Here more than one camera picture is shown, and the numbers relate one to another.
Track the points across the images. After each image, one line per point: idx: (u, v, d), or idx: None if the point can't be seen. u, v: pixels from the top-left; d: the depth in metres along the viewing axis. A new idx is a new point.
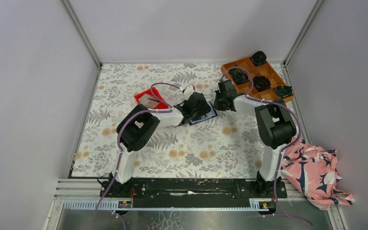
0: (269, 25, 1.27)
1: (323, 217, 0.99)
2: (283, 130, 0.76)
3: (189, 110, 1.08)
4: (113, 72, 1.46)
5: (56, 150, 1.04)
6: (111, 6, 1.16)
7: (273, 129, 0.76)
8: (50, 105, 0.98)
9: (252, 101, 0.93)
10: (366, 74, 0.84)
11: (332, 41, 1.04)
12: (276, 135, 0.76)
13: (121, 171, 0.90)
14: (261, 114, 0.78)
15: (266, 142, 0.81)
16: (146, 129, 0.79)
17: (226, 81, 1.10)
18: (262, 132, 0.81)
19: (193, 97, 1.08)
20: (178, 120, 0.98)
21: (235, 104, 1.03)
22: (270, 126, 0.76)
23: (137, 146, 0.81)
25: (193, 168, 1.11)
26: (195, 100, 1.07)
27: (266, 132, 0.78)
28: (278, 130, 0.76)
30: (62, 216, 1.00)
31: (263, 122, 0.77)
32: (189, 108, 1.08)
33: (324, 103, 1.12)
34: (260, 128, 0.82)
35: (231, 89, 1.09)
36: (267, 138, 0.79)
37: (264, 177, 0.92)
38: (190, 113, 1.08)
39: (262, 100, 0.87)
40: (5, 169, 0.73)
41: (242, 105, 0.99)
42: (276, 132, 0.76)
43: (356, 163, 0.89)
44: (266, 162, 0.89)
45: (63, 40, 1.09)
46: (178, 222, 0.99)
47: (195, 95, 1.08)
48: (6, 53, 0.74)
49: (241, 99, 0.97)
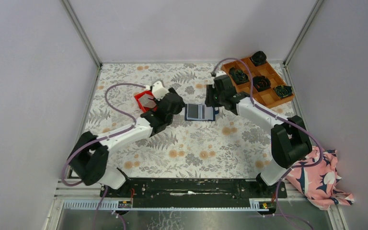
0: (269, 25, 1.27)
1: (323, 216, 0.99)
2: (299, 150, 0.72)
3: (162, 117, 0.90)
4: (113, 72, 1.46)
5: (56, 151, 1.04)
6: (111, 6, 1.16)
7: (288, 150, 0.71)
8: (50, 105, 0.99)
9: (264, 114, 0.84)
10: (366, 74, 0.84)
11: (332, 42, 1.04)
12: (293, 157, 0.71)
13: (113, 183, 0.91)
14: (279, 137, 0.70)
15: (279, 162, 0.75)
16: (92, 164, 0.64)
17: (224, 78, 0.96)
18: (274, 151, 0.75)
19: (165, 99, 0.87)
20: (148, 131, 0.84)
21: (237, 109, 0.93)
22: (287, 148, 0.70)
23: (90, 182, 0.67)
25: (193, 168, 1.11)
26: (167, 104, 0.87)
27: (281, 155, 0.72)
28: (294, 151, 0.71)
30: (62, 216, 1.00)
31: (280, 145, 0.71)
32: (163, 114, 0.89)
33: (324, 103, 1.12)
34: (272, 147, 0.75)
35: (230, 87, 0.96)
36: (281, 159, 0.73)
37: (266, 181, 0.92)
38: (164, 120, 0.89)
39: (277, 116, 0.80)
40: (5, 169, 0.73)
41: (247, 113, 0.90)
42: (290, 154, 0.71)
43: (357, 164, 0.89)
44: (271, 171, 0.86)
45: (63, 40, 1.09)
46: (178, 222, 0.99)
47: (166, 99, 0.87)
48: (7, 54, 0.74)
49: (247, 106, 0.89)
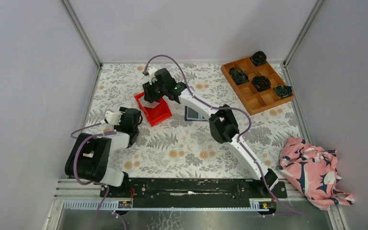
0: (269, 24, 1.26)
1: (323, 216, 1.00)
2: (230, 127, 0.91)
3: (130, 129, 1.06)
4: (113, 72, 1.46)
5: (56, 150, 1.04)
6: (111, 6, 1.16)
7: (222, 131, 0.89)
8: (50, 105, 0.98)
9: (202, 104, 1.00)
10: (367, 74, 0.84)
11: (332, 41, 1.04)
12: (228, 135, 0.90)
13: (115, 181, 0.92)
14: (214, 124, 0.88)
15: (219, 140, 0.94)
16: (100, 152, 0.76)
17: (163, 73, 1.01)
18: (215, 135, 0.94)
19: (127, 116, 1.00)
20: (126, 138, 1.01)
21: (180, 100, 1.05)
22: (221, 130, 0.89)
23: (99, 175, 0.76)
25: (193, 168, 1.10)
26: (130, 118, 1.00)
27: (220, 136, 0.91)
28: (226, 130, 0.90)
30: (62, 216, 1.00)
31: (216, 129, 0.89)
32: (131, 126, 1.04)
33: (324, 104, 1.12)
34: (213, 132, 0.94)
35: (169, 80, 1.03)
36: (219, 138, 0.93)
37: (255, 177, 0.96)
38: (132, 131, 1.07)
39: (212, 107, 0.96)
40: (6, 168, 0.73)
41: (189, 104, 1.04)
42: (225, 133, 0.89)
43: (357, 163, 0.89)
44: (242, 158, 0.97)
45: (63, 40, 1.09)
46: (178, 222, 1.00)
47: (127, 114, 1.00)
48: (6, 54, 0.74)
49: (188, 98, 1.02)
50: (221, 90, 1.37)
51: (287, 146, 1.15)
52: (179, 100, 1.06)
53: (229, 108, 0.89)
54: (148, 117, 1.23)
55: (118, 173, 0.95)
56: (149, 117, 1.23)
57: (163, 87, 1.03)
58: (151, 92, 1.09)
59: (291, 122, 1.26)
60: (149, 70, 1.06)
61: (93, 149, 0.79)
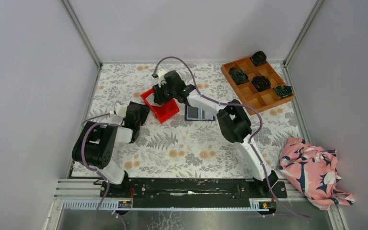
0: (269, 24, 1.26)
1: (323, 216, 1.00)
2: (242, 125, 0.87)
3: (133, 125, 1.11)
4: (113, 72, 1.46)
5: (57, 150, 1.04)
6: (112, 7, 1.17)
7: (233, 127, 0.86)
8: (49, 104, 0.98)
9: (209, 101, 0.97)
10: (367, 74, 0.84)
11: (332, 42, 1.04)
12: (239, 132, 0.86)
13: (115, 178, 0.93)
14: (224, 119, 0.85)
15: (230, 139, 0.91)
16: (107, 137, 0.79)
17: (173, 75, 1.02)
18: (225, 133, 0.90)
19: (128, 112, 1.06)
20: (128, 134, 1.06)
21: (189, 101, 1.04)
22: (232, 126, 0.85)
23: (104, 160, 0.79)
25: (193, 168, 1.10)
26: (132, 115, 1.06)
27: (230, 133, 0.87)
28: (237, 127, 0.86)
30: (62, 216, 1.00)
31: (226, 125, 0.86)
32: (133, 123, 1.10)
33: (324, 104, 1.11)
34: (223, 130, 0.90)
35: (179, 83, 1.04)
36: (230, 136, 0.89)
37: (258, 176, 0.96)
38: (135, 128, 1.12)
39: (220, 103, 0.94)
40: (5, 168, 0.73)
41: (197, 103, 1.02)
42: (236, 130, 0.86)
43: (357, 163, 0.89)
44: (248, 159, 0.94)
45: (63, 40, 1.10)
46: (178, 222, 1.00)
47: (130, 110, 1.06)
48: (6, 53, 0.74)
49: (196, 97, 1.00)
50: (221, 90, 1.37)
51: (287, 145, 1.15)
52: (189, 102, 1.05)
53: (238, 104, 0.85)
54: (157, 114, 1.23)
55: (119, 171, 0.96)
56: (157, 114, 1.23)
57: (171, 89, 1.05)
58: (160, 95, 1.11)
59: (291, 122, 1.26)
60: (157, 73, 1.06)
61: (98, 137, 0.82)
